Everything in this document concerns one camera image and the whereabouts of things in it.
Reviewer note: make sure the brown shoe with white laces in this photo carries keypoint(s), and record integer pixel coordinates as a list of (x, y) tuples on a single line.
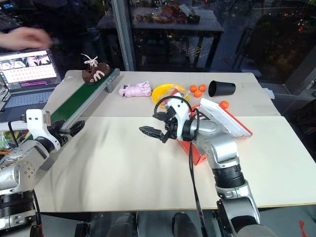
[(95, 72)]

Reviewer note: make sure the black plastic cup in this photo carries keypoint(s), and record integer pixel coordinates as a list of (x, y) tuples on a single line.
[(221, 88)]

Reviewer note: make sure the dark background table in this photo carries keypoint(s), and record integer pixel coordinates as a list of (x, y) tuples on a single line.
[(177, 26)]

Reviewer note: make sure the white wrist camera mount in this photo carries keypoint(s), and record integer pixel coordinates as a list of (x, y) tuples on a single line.
[(34, 122), (179, 108)]

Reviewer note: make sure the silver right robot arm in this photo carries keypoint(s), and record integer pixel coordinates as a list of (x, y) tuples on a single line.
[(222, 158)]

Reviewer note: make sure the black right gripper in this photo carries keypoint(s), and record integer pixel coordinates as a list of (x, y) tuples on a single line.
[(171, 126)]

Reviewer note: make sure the yellow plastic bowl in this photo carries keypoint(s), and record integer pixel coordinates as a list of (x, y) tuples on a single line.
[(160, 95)]

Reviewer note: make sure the small orange ball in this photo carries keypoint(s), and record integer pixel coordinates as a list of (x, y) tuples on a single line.
[(193, 87), (224, 104), (202, 87), (197, 93)]

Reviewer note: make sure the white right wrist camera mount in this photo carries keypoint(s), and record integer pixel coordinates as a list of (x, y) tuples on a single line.
[(179, 108)]

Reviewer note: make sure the dark rounded shape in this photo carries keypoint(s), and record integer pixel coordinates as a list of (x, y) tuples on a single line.
[(122, 224), (184, 223)]

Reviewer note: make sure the orange shoebox with white lid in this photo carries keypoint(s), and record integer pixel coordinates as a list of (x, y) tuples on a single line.
[(222, 116)]

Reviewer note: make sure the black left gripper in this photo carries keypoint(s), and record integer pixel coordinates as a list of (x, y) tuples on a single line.
[(58, 136)]

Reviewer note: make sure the white paper scrap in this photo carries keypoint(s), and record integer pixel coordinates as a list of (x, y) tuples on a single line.
[(269, 92)]

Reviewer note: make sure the red white packet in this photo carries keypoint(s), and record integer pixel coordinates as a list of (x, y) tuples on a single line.
[(175, 92)]

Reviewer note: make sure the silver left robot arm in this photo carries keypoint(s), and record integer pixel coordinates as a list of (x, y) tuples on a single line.
[(22, 170)]

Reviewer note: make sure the bystander bare hand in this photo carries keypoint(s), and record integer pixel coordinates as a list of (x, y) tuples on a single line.
[(22, 39)]

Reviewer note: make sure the open laptop computer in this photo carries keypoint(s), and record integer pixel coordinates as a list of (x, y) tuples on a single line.
[(27, 74)]

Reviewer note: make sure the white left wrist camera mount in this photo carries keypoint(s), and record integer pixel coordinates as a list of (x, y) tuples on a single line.
[(34, 122)]

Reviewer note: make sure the green conveyor belt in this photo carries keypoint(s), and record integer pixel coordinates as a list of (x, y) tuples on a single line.
[(79, 103)]

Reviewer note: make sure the pink cloth toy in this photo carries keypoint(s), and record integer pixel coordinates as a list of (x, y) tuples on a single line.
[(135, 90)]

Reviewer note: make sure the black box on background table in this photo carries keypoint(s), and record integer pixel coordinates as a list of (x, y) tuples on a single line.
[(193, 19)]

